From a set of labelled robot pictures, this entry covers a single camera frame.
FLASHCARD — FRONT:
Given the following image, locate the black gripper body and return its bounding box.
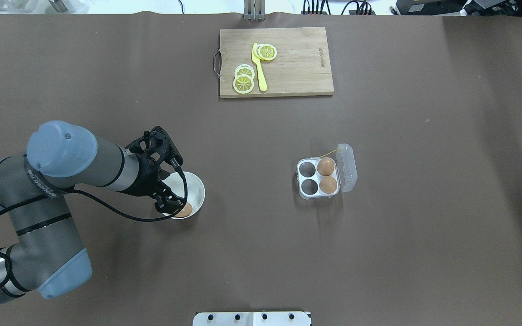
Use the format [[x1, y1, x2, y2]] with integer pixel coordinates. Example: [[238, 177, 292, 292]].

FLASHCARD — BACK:
[[124, 126, 183, 197]]

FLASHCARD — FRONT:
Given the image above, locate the brown egg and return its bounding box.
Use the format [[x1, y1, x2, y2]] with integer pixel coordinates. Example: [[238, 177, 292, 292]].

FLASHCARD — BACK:
[[316, 157, 336, 176], [173, 202, 193, 219], [319, 176, 338, 194]]

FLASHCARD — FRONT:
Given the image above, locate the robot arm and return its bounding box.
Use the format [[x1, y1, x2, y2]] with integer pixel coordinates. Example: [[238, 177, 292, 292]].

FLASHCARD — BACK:
[[0, 120, 187, 305]]

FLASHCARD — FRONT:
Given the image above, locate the clear plastic egg box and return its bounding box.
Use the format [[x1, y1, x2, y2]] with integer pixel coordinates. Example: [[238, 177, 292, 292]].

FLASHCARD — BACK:
[[296, 143, 358, 200]]

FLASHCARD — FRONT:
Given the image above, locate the brown egg in box front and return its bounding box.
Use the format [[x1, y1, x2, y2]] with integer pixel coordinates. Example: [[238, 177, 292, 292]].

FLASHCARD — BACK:
[[319, 176, 338, 194]]

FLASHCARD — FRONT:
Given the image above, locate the white bowl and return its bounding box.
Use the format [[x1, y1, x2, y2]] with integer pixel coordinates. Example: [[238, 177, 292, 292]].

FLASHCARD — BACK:
[[162, 172, 206, 220]]

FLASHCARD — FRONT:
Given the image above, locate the lemon slice lower pair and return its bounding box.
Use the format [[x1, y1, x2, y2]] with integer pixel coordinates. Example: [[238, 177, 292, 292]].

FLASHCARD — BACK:
[[233, 74, 255, 94]]

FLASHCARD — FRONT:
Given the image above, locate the lemon slice pair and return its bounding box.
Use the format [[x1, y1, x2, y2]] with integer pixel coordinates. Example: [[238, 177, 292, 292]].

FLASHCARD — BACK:
[[234, 64, 256, 79], [233, 74, 255, 94]]

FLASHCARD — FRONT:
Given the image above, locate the lemon slice upper pair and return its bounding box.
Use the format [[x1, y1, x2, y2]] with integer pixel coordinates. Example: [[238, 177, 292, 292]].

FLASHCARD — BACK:
[[234, 64, 256, 79]]

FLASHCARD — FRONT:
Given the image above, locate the yellow plastic knife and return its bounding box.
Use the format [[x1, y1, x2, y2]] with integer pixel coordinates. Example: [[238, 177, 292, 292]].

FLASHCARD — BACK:
[[251, 43, 268, 91]]

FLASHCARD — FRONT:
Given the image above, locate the lemon slice near knife tip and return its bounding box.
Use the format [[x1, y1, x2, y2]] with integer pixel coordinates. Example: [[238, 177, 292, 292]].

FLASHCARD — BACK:
[[253, 43, 277, 61]]

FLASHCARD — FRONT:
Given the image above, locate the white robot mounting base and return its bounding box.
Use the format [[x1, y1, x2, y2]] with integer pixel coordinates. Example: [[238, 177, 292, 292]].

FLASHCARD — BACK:
[[192, 311, 312, 326]]

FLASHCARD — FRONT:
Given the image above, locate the wooden cutting board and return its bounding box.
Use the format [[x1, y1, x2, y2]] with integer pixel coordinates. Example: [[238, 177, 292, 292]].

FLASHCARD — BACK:
[[219, 27, 335, 98]]

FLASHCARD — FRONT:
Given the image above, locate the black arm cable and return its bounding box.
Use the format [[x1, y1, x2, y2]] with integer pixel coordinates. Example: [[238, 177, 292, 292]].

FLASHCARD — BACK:
[[0, 156, 189, 292]]

